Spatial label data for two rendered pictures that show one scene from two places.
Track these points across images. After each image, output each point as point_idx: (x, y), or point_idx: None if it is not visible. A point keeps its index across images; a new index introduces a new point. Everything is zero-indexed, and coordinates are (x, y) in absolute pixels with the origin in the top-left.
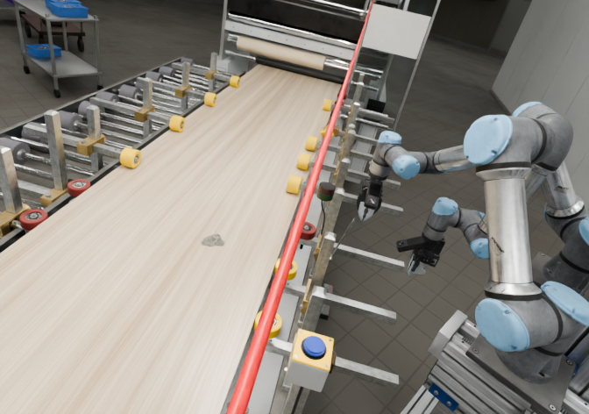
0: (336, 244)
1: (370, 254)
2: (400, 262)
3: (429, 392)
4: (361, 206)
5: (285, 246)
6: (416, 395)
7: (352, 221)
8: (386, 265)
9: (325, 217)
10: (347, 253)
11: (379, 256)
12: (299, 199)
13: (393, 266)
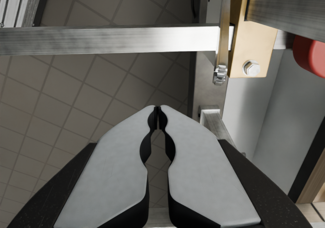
0: (212, 44)
1: (99, 42)
2: (1, 46)
3: None
4: (214, 172)
5: (259, 94)
6: None
7: (224, 55)
8: (45, 27)
9: (235, 147)
10: (171, 25)
11: (71, 46)
12: (319, 174)
13: (19, 29)
